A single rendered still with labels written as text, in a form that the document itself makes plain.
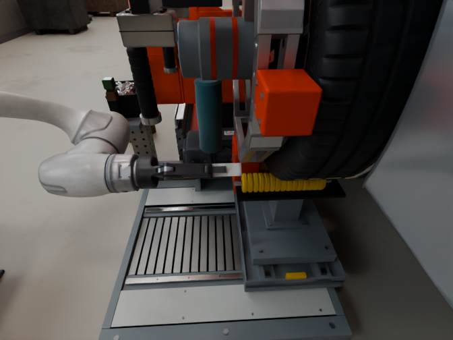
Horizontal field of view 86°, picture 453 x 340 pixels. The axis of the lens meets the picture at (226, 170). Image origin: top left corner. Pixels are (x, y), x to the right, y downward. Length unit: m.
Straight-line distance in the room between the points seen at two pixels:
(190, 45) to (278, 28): 0.26
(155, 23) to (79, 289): 1.05
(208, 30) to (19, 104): 0.45
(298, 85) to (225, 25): 0.32
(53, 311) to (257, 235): 0.83
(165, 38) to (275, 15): 0.19
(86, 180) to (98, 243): 0.79
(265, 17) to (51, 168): 0.50
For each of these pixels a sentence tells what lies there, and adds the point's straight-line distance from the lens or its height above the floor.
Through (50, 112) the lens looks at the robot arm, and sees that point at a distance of 0.73.
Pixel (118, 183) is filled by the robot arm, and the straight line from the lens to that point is 0.58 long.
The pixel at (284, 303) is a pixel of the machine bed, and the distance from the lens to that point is 1.02.
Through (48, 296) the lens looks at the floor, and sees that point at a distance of 1.30.
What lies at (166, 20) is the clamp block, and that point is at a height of 0.94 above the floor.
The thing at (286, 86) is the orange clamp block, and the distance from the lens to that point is 0.35.
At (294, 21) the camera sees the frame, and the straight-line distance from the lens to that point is 0.41.
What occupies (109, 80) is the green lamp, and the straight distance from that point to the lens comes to 1.16.
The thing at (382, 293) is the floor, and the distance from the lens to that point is 1.26.
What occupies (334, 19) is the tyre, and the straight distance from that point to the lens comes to 0.39.
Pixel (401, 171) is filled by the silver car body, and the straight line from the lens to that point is 0.36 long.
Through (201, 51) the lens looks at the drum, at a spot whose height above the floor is 0.86.
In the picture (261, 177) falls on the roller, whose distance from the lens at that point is 0.72.
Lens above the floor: 1.00
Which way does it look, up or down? 39 degrees down
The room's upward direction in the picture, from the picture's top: straight up
